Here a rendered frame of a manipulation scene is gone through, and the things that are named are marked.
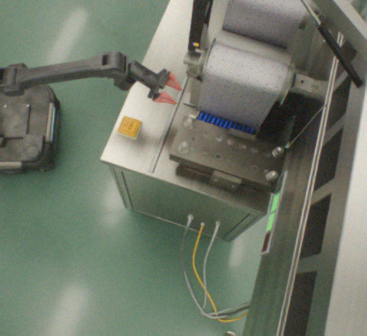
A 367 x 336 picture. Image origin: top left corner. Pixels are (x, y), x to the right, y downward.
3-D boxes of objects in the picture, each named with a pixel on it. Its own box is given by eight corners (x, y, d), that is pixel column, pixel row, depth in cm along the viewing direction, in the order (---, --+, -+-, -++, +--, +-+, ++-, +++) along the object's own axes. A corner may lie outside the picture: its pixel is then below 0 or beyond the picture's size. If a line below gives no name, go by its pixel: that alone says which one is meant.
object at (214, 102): (196, 109, 139) (202, 83, 122) (258, 129, 138) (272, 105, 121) (196, 110, 139) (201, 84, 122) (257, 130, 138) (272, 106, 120)
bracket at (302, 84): (294, 76, 117) (297, 72, 115) (312, 81, 117) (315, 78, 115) (291, 89, 115) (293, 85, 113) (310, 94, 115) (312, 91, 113)
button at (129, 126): (124, 117, 149) (124, 114, 147) (141, 122, 149) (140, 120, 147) (117, 132, 147) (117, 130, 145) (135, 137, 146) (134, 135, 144)
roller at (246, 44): (217, 44, 139) (222, 21, 128) (284, 64, 137) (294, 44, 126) (208, 69, 135) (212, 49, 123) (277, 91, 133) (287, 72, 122)
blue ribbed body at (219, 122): (199, 113, 140) (201, 109, 137) (255, 131, 139) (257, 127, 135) (196, 122, 139) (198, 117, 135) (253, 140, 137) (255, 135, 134)
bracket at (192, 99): (186, 93, 155) (191, 48, 127) (201, 98, 155) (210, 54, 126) (181, 104, 153) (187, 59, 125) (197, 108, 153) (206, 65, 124)
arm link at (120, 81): (112, 72, 119) (112, 49, 123) (98, 88, 128) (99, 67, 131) (145, 82, 126) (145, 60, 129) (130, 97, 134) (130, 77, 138)
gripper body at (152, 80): (150, 100, 132) (132, 89, 129) (160, 77, 136) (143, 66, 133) (159, 94, 126) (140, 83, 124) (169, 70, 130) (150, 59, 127)
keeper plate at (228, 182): (210, 178, 141) (214, 169, 131) (236, 187, 141) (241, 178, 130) (208, 185, 140) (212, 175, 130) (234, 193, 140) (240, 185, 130)
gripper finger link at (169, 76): (173, 104, 136) (150, 91, 133) (178, 88, 139) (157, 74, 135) (182, 98, 131) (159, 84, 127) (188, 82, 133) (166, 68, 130)
